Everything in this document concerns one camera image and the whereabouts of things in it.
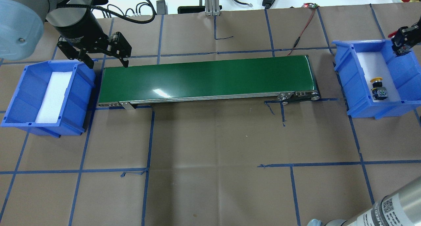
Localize green conveyor belt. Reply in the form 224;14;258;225
98;55;321;109

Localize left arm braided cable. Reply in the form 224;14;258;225
59;0;158;24

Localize white foam pad left bin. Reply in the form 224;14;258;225
36;71;72;124

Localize black power adapter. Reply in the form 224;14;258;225
156;0;168;15

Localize white foam pad bin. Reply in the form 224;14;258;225
36;71;72;124
357;52;401;103

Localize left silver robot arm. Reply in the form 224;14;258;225
0;0;132;68

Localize blue plastic bin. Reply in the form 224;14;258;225
333;39;421;119
1;61;96;138

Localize right blue plastic bin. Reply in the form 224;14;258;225
333;39;421;119

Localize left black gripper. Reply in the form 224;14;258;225
57;15;132;69

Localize white foam pad right bin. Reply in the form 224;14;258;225
357;52;401;103

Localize yellow push button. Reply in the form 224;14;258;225
370;77;388;100

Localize aluminium profile post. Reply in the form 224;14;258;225
204;0;221;16

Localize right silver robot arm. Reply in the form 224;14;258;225
327;21;421;226

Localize red black conveyor wires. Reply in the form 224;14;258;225
286;3;319;57

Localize left blue plastic bin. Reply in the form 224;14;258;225
1;61;96;138

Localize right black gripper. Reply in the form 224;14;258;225
388;18;421;57

